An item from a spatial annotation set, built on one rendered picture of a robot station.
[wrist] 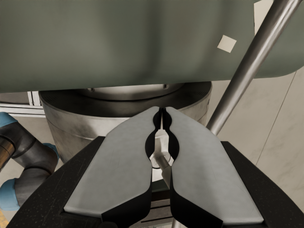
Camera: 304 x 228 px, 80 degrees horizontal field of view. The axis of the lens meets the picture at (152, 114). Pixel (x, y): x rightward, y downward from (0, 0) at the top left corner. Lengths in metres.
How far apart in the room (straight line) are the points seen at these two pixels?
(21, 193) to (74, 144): 0.29
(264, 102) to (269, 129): 0.40
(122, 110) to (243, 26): 0.16
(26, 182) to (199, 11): 0.52
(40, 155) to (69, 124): 0.35
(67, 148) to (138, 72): 0.17
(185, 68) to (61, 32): 0.12
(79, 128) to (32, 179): 0.33
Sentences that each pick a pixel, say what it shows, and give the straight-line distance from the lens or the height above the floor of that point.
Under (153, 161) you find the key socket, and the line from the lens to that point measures 0.28.
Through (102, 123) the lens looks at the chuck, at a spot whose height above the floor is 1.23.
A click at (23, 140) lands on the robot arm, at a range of 0.59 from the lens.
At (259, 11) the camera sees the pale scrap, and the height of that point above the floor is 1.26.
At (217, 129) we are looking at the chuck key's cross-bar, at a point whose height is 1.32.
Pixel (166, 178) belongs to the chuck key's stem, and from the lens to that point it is 0.25.
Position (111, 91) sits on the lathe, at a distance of 0.26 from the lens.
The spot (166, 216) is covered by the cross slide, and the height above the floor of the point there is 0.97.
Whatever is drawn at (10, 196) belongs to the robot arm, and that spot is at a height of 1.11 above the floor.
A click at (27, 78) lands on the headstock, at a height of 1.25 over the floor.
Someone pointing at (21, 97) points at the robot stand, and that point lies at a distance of 1.48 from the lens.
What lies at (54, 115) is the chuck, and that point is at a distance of 0.29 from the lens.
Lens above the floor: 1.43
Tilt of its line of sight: 58 degrees down
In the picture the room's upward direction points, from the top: 161 degrees clockwise
